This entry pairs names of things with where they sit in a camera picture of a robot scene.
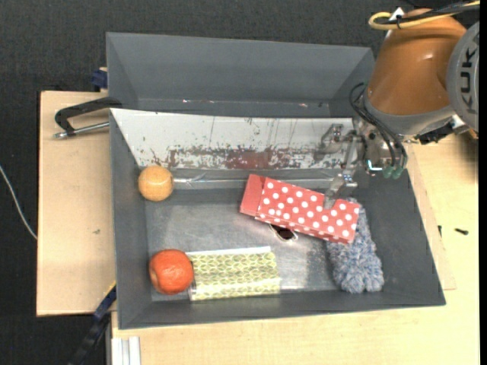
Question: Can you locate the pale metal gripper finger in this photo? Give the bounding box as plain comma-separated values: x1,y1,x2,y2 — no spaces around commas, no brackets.
314,123,345,162
324,172,359,210

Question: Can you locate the red white-dotted box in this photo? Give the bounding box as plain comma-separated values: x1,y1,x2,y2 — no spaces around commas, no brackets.
238,173,361,246

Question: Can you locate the small dark shiny object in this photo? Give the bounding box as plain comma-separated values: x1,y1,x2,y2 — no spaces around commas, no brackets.
268,222,300,243

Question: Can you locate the blue-grey fluffy cloth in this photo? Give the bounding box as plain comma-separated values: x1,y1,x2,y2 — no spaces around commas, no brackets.
326,197,386,295

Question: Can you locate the grey metal bin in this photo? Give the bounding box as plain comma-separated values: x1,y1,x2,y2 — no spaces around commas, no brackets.
105,31,447,331

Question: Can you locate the yellow-green patterned packet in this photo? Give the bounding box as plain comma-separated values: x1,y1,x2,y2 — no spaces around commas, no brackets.
186,245,283,302

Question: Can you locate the tan wooden ball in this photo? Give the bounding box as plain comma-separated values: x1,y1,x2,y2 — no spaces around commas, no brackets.
137,164,175,202

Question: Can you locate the red-orange ball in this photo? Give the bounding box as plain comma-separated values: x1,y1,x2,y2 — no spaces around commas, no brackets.
148,248,196,296

